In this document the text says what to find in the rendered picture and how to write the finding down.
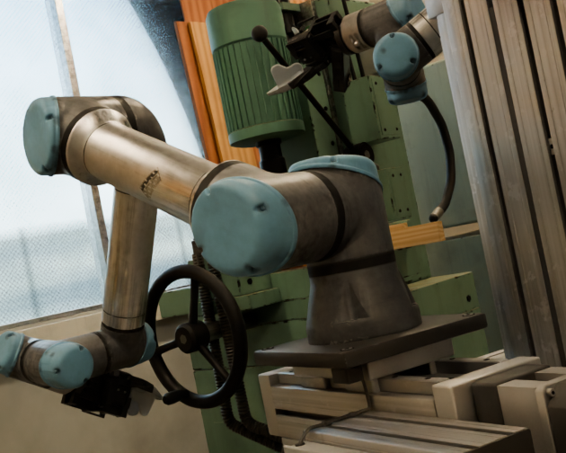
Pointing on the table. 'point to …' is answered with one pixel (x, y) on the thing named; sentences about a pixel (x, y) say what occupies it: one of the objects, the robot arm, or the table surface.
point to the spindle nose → (271, 155)
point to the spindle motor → (252, 73)
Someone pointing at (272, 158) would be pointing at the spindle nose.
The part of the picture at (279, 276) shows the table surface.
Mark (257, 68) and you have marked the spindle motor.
